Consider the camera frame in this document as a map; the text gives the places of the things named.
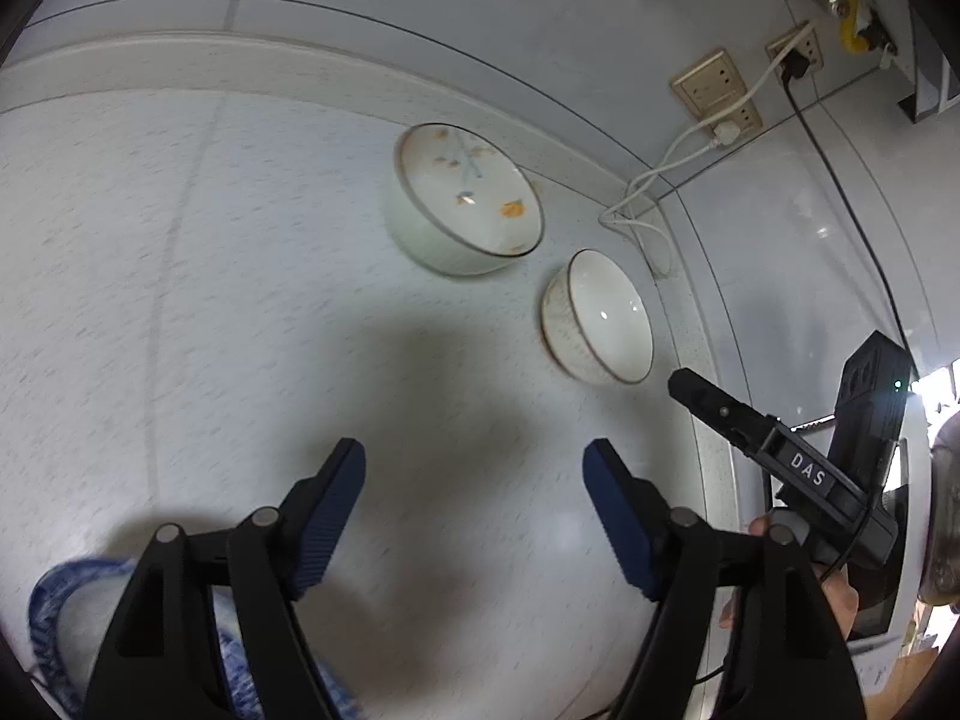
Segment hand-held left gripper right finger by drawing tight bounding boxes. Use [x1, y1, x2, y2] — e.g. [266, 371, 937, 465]
[583, 437, 867, 720]

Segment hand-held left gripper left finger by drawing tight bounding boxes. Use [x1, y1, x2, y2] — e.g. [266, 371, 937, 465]
[84, 437, 368, 720]

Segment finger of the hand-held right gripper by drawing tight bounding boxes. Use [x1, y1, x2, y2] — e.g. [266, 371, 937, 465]
[667, 367, 779, 464]

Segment plain white dark-rimmed bowl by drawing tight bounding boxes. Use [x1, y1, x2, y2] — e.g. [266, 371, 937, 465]
[540, 249, 655, 385]

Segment blue and white bowl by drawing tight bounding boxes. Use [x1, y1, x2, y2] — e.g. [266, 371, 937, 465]
[28, 556, 361, 720]

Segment white floral bowl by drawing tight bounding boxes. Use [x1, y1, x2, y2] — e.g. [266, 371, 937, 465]
[384, 122, 545, 277]

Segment person's right hand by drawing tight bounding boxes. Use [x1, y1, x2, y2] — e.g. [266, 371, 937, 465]
[718, 514, 860, 642]

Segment white paper sheet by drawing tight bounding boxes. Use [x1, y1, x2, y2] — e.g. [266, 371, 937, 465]
[847, 630, 901, 691]

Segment white socket with black plug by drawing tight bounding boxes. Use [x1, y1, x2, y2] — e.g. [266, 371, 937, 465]
[765, 20, 824, 80]

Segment black power cable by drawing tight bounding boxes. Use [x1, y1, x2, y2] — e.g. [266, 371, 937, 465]
[780, 52, 920, 376]

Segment white power cable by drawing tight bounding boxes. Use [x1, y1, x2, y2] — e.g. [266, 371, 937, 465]
[598, 24, 811, 278]

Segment beige wall socket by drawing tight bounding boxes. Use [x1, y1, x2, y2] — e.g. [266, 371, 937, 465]
[670, 49, 743, 113]

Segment wall water heater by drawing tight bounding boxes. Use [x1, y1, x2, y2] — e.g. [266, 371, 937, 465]
[840, 0, 960, 125]

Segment short yellow hose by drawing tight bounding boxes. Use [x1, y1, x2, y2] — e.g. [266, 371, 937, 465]
[821, 0, 882, 53]

